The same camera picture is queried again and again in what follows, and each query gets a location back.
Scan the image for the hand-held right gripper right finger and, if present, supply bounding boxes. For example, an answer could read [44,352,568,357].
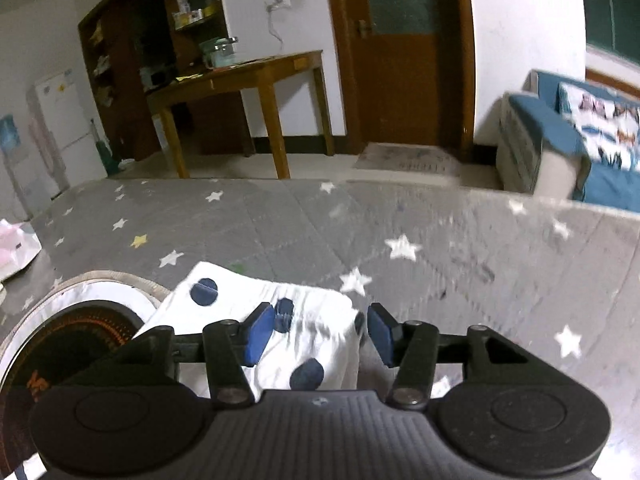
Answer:
[367,302,531,408]

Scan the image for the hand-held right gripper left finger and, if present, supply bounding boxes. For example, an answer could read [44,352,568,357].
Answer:
[107,302,277,408]

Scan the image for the white polka dot garment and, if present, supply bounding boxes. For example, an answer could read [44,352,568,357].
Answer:
[135,261,366,396]

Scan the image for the grey star-print table cover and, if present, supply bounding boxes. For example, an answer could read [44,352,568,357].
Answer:
[0,177,640,480]

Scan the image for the grey door mat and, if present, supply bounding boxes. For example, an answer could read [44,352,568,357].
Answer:
[352,142,463,177]

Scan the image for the round black built-in cooktop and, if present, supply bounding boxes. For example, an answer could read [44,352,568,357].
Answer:
[0,270,168,480]

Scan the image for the green broom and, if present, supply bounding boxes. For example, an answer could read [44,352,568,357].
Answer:
[90,119,118,177]

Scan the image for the brown wooden door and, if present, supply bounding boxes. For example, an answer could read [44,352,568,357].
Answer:
[322,0,476,161]

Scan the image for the pink white plastic bag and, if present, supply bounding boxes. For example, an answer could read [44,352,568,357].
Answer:
[0,218,42,283]

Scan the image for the wooden side table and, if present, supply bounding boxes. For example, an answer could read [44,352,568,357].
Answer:
[146,50,336,180]

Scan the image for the blue sofa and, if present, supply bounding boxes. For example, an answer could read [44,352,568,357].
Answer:
[495,69,640,213]

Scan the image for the white countertop appliance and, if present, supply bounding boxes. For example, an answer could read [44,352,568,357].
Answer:
[140,65,176,92]

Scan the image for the glass jar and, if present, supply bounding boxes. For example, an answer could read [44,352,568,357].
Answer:
[200,36,240,68]

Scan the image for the white refrigerator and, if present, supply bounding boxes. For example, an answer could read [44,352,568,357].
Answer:
[34,70,108,196]

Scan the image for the dark wooden shelf cabinet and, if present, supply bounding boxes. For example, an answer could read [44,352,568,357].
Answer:
[77,0,231,161]

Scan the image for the butterfly print cushion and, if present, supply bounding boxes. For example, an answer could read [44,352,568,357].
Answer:
[556,81,640,171]

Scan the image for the dark window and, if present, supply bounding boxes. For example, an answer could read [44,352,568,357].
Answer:
[577,0,640,66]

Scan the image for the white charger cable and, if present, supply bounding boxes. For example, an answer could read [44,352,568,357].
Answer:
[267,7,286,53]

